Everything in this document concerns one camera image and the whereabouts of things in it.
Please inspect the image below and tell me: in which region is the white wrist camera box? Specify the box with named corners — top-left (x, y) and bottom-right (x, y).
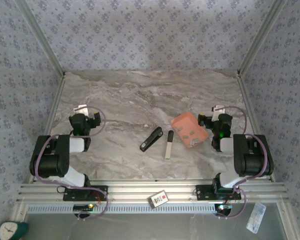
top-left (211, 105), bottom-right (226, 121)
top-left (73, 104), bottom-right (89, 116)

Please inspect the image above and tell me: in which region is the white card with red mark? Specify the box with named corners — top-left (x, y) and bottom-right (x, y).
top-left (146, 190), bottom-right (170, 208)

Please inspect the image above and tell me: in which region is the small lit circuit board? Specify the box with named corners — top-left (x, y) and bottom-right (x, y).
top-left (214, 203), bottom-right (233, 213)
top-left (73, 203), bottom-right (95, 211)

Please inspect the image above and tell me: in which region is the grey slotted cable duct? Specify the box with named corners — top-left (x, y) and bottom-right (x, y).
top-left (26, 202), bottom-right (216, 215)

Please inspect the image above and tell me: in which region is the aluminium frame post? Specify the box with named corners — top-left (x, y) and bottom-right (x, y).
top-left (14, 0), bottom-right (66, 77)
top-left (236, 0), bottom-right (289, 77)

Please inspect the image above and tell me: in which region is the aluminium table side rail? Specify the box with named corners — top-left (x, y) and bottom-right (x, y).
top-left (236, 71), bottom-right (276, 183)
top-left (24, 73), bottom-right (66, 185)

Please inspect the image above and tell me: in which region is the white clock green base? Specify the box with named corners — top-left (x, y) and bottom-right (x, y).
top-left (0, 221), bottom-right (30, 240)

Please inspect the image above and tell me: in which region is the clear plastic packet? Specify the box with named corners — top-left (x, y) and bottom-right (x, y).
top-left (246, 202), bottom-right (267, 235)

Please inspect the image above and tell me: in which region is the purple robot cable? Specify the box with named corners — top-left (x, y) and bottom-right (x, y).
top-left (33, 106), bottom-right (110, 222)
top-left (216, 105), bottom-right (270, 221)

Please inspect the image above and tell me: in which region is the cream white stapler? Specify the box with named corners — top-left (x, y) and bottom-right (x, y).
top-left (164, 129), bottom-right (174, 161)

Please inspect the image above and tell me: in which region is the black stapler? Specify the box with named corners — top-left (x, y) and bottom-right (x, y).
top-left (139, 126), bottom-right (164, 153)

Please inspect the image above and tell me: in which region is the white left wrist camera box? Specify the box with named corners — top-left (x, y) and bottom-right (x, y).
top-left (73, 104), bottom-right (89, 116)

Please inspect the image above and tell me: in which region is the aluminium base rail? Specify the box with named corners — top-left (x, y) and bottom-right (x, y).
top-left (16, 178), bottom-right (290, 203)

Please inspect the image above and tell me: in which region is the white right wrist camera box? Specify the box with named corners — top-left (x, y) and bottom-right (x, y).
top-left (211, 105), bottom-right (226, 121)

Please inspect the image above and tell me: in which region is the orange plastic tray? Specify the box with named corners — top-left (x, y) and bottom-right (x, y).
top-left (170, 112), bottom-right (210, 150)

